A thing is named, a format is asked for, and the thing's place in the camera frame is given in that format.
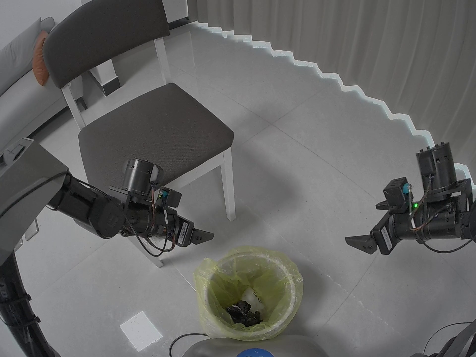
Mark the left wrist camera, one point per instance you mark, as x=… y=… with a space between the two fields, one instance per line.
x=171 y=197

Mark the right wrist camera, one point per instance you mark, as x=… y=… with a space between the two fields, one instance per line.
x=396 y=195

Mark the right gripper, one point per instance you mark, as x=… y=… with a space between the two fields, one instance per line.
x=385 y=244

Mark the white curtain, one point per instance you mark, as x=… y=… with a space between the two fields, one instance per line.
x=334 y=13

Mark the black plastic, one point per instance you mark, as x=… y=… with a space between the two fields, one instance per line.
x=245 y=314

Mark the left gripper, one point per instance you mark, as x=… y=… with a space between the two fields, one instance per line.
x=184 y=232

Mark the grey white chair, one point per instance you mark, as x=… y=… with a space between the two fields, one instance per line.
x=156 y=143

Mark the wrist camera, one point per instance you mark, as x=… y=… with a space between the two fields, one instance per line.
x=396 y=195
x=171 y=197

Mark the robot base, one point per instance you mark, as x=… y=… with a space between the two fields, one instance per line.
x=215 y=348

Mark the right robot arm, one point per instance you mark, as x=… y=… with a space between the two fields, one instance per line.
x=438 y=169

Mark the orange cushion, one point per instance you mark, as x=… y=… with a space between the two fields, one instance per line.
x=40 y=61

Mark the yellow plastic bag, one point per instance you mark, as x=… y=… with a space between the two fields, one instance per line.
x=202 y=311

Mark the white trash bin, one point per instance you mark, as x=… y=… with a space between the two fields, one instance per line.
x=295 y=292

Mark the grey sofa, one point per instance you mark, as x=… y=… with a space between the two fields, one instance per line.
x=22 y=99

